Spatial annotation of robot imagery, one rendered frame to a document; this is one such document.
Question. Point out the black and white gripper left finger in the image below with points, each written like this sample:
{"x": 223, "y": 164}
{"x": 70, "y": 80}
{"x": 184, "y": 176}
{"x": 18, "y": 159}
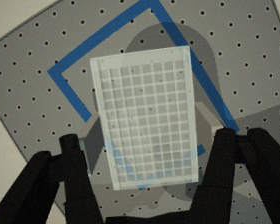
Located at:
{"x": 31, "y": 196}

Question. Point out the blue tape outline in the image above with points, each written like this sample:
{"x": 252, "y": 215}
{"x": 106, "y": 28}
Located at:
{"x": 113, "y": 26}

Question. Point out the white well plate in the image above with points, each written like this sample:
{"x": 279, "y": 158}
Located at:
{"x": 131, "y": 147}

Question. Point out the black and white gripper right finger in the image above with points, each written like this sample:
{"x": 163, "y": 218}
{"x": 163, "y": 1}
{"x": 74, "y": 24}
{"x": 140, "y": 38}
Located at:
{"x": 212, "y": 200}

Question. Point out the grey perforated base plate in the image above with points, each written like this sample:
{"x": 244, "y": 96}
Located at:
{"x": 237, "y": 43}

